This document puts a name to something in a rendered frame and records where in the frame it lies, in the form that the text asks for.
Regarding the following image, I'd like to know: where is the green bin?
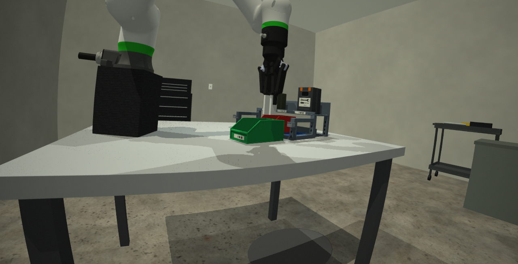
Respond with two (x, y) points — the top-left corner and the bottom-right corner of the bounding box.
(231, 118), (285, 144)

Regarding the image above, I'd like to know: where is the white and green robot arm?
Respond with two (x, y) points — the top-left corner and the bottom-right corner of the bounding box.
(78, 0), (292, 73)

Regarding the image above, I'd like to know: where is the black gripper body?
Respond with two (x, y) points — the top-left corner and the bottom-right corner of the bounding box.
(263, 44), (284, 73)

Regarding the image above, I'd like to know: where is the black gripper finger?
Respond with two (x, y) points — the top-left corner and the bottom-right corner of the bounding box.
(269, 60), (289, 115)
(258, 62), (272, 114)

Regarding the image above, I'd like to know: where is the red bin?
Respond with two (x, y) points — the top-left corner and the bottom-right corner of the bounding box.
(261, 115), (296, 133)

